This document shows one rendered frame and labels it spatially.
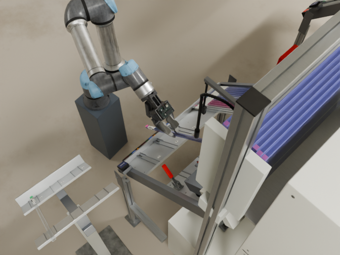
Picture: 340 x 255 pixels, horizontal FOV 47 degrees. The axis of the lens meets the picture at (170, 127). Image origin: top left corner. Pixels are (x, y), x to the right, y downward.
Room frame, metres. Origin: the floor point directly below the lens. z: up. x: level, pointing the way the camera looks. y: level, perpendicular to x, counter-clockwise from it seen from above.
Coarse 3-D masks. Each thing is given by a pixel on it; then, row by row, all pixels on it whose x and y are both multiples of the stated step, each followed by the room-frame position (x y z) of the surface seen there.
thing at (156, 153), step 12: (180, 120) 0.98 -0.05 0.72; (192, 120) 0.95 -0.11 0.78; (204, 120) 0.92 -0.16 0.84; (180, 132) 0.88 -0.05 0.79; (192, 132) 0.85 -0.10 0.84; (156, 144) 0.84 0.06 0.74; (168, 144) 0.81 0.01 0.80; (180, 144) 0.79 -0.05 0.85; (144, 156) 0.77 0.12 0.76; (156, 156) 0.74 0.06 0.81; (168, 156) 0.73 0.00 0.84; (144, 168) 0.68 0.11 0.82
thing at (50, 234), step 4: (32, 196) 0.58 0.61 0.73; (36, 204) 0.51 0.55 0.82; (36, 208) 0.49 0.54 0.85; (40, 212) 0.46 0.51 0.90; (40, 216) 0.43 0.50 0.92; (44, 220) 0.41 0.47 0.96; (44, 224) 0.39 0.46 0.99; (48, 228) 0.36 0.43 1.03; (48, 232) 0.34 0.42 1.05; (52, 232) 0.34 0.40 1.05; (52, 236) 0.32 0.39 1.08; (52, 240) 0.30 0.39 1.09
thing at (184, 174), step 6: (198, 156) 0.67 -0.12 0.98; (192, 162) 0.64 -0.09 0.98; (186, 168) 0.61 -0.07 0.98; (192, 168) 0.61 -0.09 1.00; (180, 174) 0.59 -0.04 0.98; (186, 174) 0.58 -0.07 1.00; (180, 180) 0.56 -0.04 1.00; (186, 186) 0.52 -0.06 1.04; (186, 192) 0.49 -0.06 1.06; (192, 192) 0.48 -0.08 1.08; (198, 198) 0.45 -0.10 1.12
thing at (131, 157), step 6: (210, 90) 1.16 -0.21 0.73; (192, 108) 1.05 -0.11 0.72; (180, 114) 1.01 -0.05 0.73; (186, 114) 1.02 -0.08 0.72; (168, 126) 0.94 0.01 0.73; (156, 138) 0.88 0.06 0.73; (144, 144) 0.84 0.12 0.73; (150, 144) 0.85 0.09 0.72; (138, 150) 0.81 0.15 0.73; (132, 156) 0.78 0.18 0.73
